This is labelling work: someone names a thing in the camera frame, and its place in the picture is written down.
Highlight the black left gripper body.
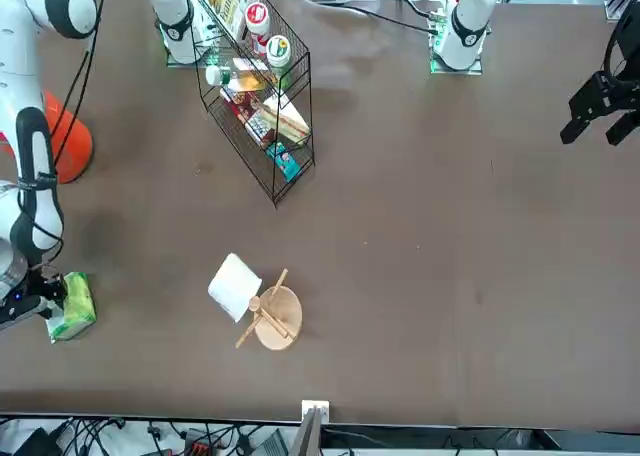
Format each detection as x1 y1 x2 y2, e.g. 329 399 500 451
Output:
602 10 640 93

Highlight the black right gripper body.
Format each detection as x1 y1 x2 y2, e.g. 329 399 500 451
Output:
0 269 69 328

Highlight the green tissue pack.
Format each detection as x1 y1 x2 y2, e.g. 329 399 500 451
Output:
45 271 98 346

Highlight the orange bin with hinged lid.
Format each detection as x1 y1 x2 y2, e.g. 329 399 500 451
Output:
0 90 95 185

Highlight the white and orange striped pack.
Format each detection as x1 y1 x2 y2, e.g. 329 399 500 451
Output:
261 93 312 146

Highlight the small electronics board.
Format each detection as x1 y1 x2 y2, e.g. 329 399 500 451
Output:
427 8 449 52

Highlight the wooden paper towel holder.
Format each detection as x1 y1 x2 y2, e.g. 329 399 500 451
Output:
235 268 304 352

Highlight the red Walkers biscuit box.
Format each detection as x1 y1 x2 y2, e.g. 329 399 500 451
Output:
219 86 275 150

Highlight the teal snack packet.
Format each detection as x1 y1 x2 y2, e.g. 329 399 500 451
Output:
265 142 301 181

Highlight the bottle with white cap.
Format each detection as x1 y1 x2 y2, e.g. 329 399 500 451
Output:
205 64 274 91

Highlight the grey upright panel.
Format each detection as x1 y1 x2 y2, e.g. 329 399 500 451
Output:
291 405 325 456

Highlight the jar with green white lid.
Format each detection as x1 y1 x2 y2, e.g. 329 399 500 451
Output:
264 34 294 77

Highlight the white jar red lid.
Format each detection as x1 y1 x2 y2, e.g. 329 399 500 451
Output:
243 1 272 57

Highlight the yellow printed box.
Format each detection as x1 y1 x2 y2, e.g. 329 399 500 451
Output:
202 0 247 40

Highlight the black table cable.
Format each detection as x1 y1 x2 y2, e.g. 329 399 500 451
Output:
319 0 432 32

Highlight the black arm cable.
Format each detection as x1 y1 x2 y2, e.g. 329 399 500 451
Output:
52 0 112 170

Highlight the black wire rack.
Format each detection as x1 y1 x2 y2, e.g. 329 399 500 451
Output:
191 0 316 211

